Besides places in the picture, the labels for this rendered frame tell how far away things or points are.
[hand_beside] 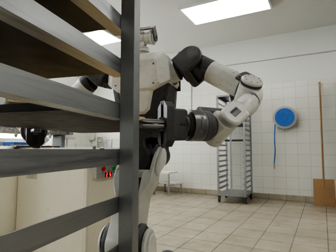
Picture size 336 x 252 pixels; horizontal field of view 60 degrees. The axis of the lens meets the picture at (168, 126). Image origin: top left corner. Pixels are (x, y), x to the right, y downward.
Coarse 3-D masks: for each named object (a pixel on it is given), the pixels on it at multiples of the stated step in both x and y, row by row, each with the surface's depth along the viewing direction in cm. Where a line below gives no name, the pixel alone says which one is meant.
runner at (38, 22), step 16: (0, 0) 31; (16, 0) 33; (32, 0) 35; (0, 16) 33; (16, 16) 33; (32, 16) 35; (48, 16) 38; (32, 32) 38; (48, 32) 38; (64, 32) 41; (80, 32) 45; (64, 48) 44; (80, 48) 45; (96, 48) 49; (96, 64) 52; (112, 64) 55
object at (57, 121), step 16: (0, 112) 51; (16, 112) 51; (32, 112) 51; (48, 112) 51; (64, 112) 51; (32, 128) 90; (48, 128) 90; (64, 128) 90; (80, 128) 90; (96, 128) 90; (112, 128) 91; (144, 128) 91
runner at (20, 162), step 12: (0, 156) 30; (12, 156) 32; (24, 156) 33; (36, 156) 35; (48, 156) 37; (60, 156) 40; (72, 156) 42; (84, 156) 45; (96, 156) 48; (108, 156) 52; (0, 168) 30; (12, 168) 32; (24, 168) 33; (36, 168) 35; (48, 168) 37; (60, 168) 39; (72, 168) 42
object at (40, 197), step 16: (32, 176) 207; (48, 176) 199; (64, 176) 192; (80, 176) 185; (32, 192) 206; (48, 192) 198; (64, 192) 191; (80, 192) 184; (96, 192) 190; (112, 192) 204; (16, 208) 213; (32, 208) 205; (48, 208) 197; (64, 208) 190; (16, 224) 212; (96, 224) 188; (64, 240) 188; (80, 240) 181; (96, 240) 188
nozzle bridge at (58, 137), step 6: (0, 126) 206; (6, 126) 218; (0, 132) 232; (6, 132) 232; (12, 132) 232; (18, 132) 232; (48, 132) 245; (54, 132) 251; (60, 132) 256; (66, 132) 262; (72, 132) 264; (54, 138) 270; (60, 138) 266; (54, 144) 269; (60, 144) 266
